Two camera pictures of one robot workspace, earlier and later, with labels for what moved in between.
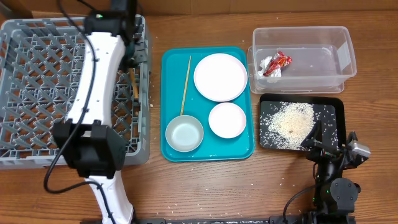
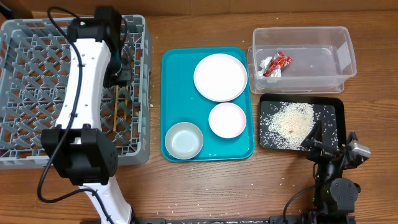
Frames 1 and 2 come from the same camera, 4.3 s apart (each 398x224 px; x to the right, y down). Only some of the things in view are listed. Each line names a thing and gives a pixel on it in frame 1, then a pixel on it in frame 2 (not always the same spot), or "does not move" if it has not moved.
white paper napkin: (263, 65) does not move
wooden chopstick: (185, 86) to (126, 101)
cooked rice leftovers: (286, 126) does not move
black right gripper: (321, 152) does not move
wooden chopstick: (132, 77) to (115, 107)
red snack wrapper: (281, 61) does not move
